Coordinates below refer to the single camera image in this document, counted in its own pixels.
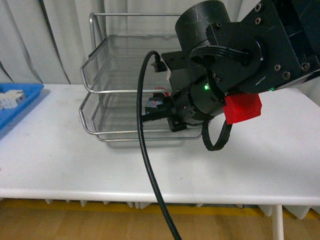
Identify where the black corrugated cable loop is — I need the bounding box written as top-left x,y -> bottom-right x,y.
201,119 -> 235,152

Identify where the blue plastic tray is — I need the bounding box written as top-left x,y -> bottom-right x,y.
0,83 -> 44,139

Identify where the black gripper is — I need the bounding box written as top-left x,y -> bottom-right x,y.
161,51 -> 225,132

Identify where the white circuit breaker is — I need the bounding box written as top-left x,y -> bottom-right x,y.
0,89 -> 27,110

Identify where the silver mesh top tray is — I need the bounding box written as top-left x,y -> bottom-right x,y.
80,34 -> 181,94

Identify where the white curtain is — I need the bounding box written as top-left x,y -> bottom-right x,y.
0,0 -> 195,84

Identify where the red emergency stop button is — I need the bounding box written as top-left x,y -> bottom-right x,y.
144,91 -> 170,115

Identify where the white table leg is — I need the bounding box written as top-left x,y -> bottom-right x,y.
271,205 -> 285,240

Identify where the silver mesh bottom tray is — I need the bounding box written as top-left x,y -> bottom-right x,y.
96,126 -> 202,142

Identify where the silver mesh rack frame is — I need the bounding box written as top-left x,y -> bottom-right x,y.
89,12 -> 186,131

